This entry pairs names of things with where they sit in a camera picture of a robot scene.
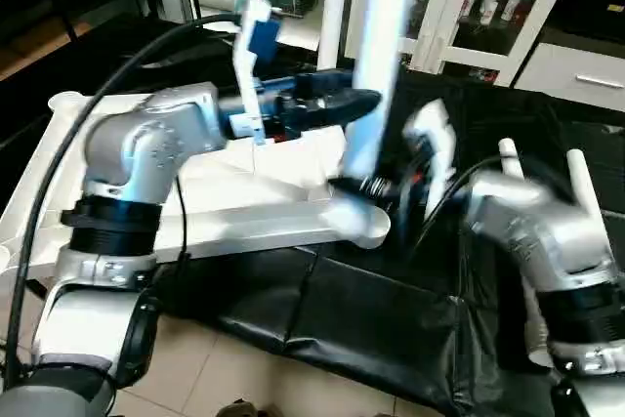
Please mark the white plastic table top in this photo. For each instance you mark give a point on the white plastic table top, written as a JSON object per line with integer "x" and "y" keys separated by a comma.
{"x": 234, "y": 212}

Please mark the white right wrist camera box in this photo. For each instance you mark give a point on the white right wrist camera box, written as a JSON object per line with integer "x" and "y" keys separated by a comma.
{"x": 432, "y": 148}

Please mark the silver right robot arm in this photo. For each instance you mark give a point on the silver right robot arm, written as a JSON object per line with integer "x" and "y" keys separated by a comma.
{"x": 547, "y": 241}

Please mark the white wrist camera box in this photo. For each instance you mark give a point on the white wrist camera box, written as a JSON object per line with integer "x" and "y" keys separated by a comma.
{"x": 256, "y": 65}
{"x": 432, "y": 148}

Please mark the white drawer unit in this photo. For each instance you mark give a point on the white drawer unit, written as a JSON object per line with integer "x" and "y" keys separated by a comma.
{"x": 581, "y": 70}

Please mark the white plastic table leg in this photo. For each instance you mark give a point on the white plastic table leg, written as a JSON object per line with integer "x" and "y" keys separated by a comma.
{"x": 580, "y": 178}
{"x": 336, "y": 7}
{"x": 383, "y": 56}
{"x": 510, "y": 158}

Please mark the white glass door cabinet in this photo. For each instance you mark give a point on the white glass door cabinet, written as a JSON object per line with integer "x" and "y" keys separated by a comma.
{"x": 479, "y": 2}

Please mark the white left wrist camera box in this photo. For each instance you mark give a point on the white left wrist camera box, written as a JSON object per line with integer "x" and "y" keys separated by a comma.
{"x": 256, "y": 65}

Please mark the black work mat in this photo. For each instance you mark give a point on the black work mat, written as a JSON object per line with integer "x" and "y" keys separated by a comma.
{"x": 342, "y": 319}

